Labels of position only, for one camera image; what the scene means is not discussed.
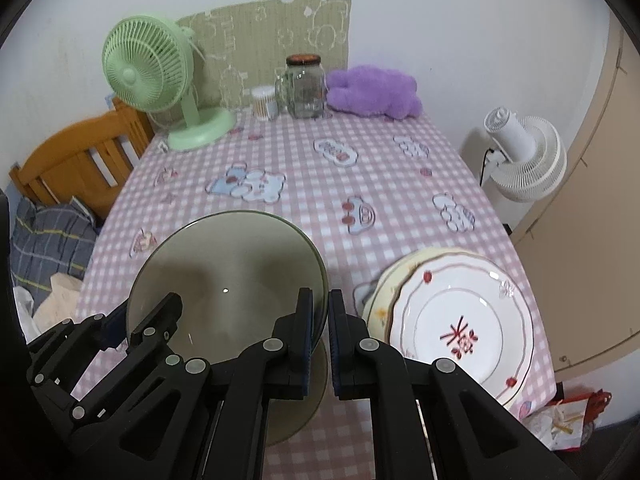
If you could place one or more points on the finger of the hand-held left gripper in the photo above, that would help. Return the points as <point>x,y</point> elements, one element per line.
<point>80,345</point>
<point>157,325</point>

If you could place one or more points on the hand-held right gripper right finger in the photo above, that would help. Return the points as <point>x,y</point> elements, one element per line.
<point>337,350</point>

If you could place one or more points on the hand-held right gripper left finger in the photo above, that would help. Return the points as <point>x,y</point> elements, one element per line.
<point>306,350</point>

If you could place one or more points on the yellow floral plate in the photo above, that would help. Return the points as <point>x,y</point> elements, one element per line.
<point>374,312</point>
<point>395,280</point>

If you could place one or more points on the floral ceramic bowl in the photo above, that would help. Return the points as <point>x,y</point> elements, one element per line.
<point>225,260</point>

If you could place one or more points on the white plate with red flowers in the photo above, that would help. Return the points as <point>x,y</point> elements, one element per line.
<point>450,305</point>

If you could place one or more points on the peach cloth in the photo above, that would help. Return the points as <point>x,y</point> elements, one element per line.
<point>57,300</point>

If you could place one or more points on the grey plaid pillow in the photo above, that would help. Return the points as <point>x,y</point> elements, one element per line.
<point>50,240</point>

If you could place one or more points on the pink checked tablecloth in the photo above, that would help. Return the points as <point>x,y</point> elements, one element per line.
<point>325,200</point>

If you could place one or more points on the wooden bed headboard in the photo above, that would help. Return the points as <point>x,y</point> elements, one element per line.
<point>65,160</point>

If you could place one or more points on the red and white plastic bag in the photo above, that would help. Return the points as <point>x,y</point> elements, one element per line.
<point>565,420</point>

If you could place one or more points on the cotton swab container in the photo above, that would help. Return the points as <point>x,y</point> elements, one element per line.
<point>264,105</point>

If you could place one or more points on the green desk fan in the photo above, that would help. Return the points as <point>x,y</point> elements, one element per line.
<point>145,70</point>

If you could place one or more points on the purple plush toy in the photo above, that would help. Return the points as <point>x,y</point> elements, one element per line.
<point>370,92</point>

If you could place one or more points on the glass jar with dark lid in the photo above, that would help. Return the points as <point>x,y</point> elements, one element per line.
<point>305,90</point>

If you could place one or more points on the white desk fan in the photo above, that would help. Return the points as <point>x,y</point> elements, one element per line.
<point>530,160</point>

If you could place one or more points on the beige door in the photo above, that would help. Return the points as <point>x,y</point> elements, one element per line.
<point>590,235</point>

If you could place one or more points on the green printed wall mat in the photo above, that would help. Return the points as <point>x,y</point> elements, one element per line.
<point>260,35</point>

